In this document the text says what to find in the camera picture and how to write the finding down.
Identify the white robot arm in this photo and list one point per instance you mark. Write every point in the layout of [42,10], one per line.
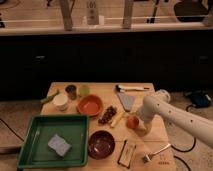
[159,103]

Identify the black-framed white card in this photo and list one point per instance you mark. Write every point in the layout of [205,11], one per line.
[126,154]

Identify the dark red bowl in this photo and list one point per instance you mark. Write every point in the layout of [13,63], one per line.
[101,145]

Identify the white paper cup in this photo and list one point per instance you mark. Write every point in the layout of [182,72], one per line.
[60,101]

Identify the grey folded cloth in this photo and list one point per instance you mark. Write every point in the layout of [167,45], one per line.
[126,100]

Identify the green plastic tray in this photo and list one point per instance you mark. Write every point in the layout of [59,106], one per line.
[35,152]

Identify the orange-red apple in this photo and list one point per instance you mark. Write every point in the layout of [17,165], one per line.
[132,122]

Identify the green cup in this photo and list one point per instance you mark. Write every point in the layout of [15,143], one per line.
[84,90]

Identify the orange bowl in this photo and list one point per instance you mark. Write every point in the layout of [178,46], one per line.
[91,105]

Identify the green cucumber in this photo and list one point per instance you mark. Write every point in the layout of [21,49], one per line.
[49,98]

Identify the bunch of dark grapes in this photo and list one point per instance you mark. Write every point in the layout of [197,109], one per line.
[108,114]

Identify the yellow corn cob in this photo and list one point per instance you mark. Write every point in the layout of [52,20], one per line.
[116,119]

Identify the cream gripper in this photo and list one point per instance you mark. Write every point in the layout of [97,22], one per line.
[147,126]

